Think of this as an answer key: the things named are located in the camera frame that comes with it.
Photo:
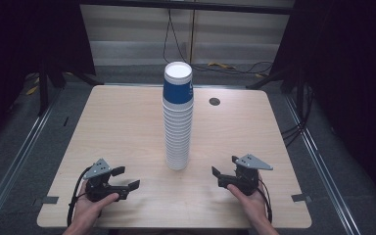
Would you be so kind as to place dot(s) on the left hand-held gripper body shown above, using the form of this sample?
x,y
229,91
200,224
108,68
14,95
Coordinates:
x,y
103,187

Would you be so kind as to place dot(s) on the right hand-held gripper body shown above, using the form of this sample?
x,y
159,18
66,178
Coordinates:
x,y
246,178

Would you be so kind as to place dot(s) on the stack of blue cups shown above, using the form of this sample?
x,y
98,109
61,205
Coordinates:
x,y
177,137

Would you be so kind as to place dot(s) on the blue white paper cup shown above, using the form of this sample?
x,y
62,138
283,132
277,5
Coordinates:
x,y
177,88

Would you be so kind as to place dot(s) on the person's left hand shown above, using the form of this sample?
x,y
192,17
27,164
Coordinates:
x,y
88,210

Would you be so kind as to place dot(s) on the person's right hand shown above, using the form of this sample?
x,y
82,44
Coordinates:
x,y
254,205

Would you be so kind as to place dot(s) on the grey tape piece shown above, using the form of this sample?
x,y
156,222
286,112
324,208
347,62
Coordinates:
x,y
301,197
50,199

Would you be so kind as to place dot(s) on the dark round table grommet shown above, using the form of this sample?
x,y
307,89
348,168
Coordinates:
x,y
214,101

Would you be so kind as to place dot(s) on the black metal stand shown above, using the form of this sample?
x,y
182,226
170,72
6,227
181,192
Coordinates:
x,y
267,78
43,91

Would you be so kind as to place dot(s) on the yellow tape strip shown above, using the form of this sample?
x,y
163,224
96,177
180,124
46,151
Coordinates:
x,y
32,90
221,65

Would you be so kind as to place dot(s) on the black curtain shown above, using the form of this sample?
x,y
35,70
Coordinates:
x,y
29,36
349,81

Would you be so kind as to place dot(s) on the black horizontal bar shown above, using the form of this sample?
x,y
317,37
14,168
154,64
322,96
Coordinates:
x,y
189,6

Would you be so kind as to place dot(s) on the metal floor rail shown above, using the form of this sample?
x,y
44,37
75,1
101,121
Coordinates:
x,y
319,163
19,153

